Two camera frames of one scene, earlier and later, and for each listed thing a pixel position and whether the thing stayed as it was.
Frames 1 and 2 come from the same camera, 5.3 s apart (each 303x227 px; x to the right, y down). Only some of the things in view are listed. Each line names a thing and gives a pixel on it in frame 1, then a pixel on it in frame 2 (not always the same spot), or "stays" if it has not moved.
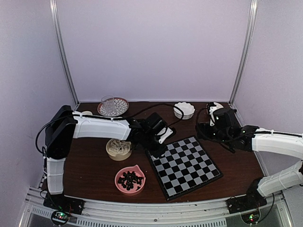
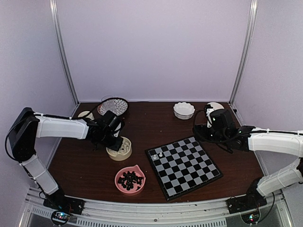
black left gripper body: (148, 143) to (106, 141)
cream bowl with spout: (119, 150) stays
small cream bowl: (217, 106) stays
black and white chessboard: (184, 167) stays
